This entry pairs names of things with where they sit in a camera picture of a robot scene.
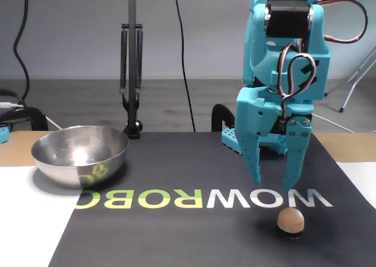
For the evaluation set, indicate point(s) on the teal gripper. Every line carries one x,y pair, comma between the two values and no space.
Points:
258,110

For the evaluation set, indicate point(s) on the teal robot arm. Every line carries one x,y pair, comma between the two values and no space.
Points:
258,44

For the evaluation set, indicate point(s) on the black WOWROBO mat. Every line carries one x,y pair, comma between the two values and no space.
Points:
176,234

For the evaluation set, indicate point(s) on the small teal block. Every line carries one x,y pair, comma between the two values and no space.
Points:
3,135

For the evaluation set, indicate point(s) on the large black C clamp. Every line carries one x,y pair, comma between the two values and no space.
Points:
35,114

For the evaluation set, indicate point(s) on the teal robot base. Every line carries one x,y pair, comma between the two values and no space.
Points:
230,139

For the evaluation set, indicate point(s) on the black table clamp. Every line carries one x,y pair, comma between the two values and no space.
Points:
218,114

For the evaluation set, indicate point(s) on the metal bowl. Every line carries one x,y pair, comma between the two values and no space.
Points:
79,158

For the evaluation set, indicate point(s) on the brown egg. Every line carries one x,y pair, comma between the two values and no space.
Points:
290,220

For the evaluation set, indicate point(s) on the white folding metal stand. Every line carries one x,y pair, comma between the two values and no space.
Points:
349,96

